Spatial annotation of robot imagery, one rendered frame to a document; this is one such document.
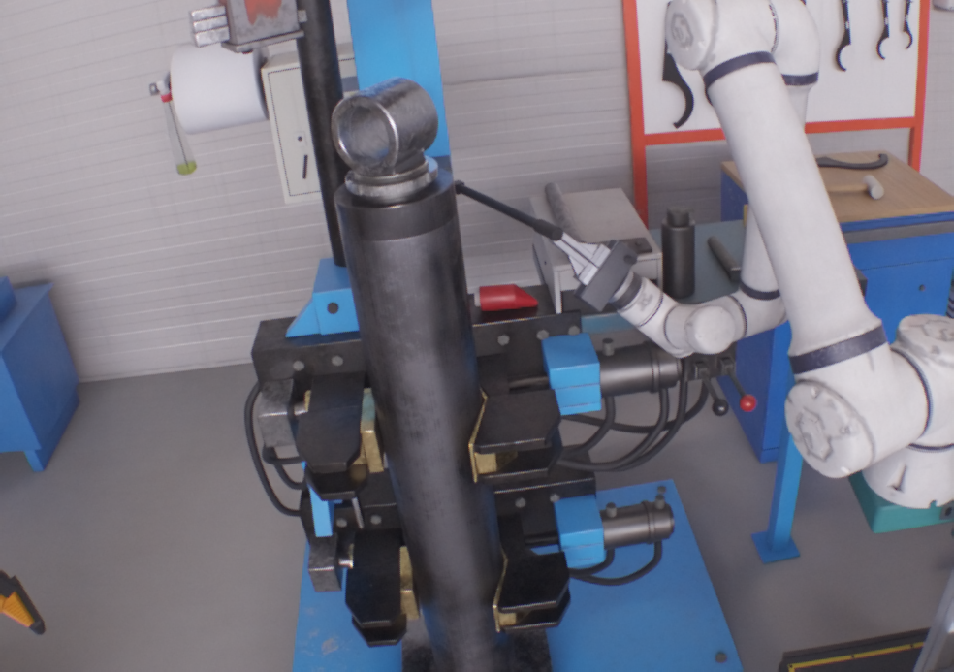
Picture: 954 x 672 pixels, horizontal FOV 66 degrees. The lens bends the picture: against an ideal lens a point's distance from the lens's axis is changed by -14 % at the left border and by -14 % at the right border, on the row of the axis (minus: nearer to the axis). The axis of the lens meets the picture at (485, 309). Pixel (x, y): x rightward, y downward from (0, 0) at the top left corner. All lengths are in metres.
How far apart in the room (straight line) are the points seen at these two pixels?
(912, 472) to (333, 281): 1.24
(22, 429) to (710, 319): 2.93
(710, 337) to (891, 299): 1.52
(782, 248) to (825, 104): 2.73
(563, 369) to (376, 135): 0.61
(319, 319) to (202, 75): 0.81
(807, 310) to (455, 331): 0.67
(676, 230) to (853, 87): 2.24
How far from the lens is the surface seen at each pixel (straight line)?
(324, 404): 1.79
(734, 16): 1.27
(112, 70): 3.70
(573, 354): 1.79
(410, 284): 1.48
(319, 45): 1.78
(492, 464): 1.64
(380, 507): 2.12
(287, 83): 2.31
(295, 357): 1.88
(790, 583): 2.70
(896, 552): 2.86
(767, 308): 1.60
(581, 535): 2.05
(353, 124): 1.50
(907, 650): 2.17
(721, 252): 2.06
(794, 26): 1.34
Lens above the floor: 1.97
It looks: 28 degrees down
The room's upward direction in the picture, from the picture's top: 7 degrees counter-clockwise
